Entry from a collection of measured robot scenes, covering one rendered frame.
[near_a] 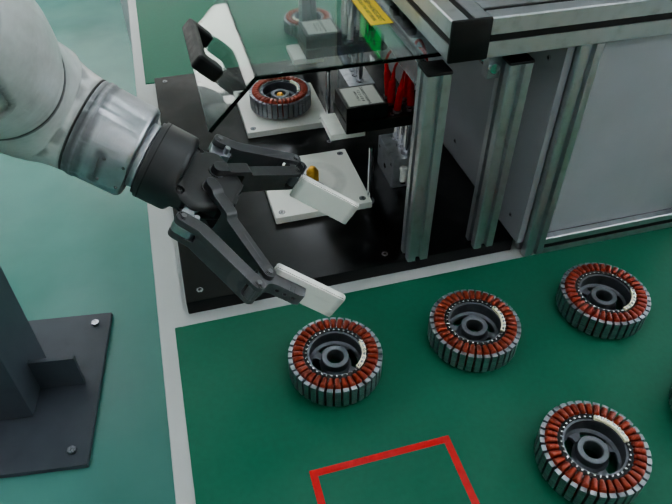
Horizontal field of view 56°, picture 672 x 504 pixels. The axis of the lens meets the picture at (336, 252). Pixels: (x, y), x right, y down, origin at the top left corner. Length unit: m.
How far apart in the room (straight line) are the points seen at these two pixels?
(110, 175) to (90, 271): 1.53
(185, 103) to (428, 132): 0.62
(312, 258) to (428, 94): 0.29
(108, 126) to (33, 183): 2.00
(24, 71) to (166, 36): 1.18
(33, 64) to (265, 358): 0.48
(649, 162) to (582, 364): 0.31
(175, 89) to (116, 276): 0.89
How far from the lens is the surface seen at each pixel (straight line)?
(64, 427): 1.73
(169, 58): 1.49
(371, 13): 0.83
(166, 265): 0.94
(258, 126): 1.15
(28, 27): 0.43
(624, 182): 0.98
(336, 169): 1.03
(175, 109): 1.25
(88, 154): 0.58
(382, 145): 1.03
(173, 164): 0.57
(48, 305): 2.05
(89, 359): 1.84
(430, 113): 0.75
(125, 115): 0.58
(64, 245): 2.23
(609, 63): 0.84
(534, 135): 0.86
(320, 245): 0.90
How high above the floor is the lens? 1.38
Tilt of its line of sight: 43 degrees down
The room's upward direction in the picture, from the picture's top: straight up
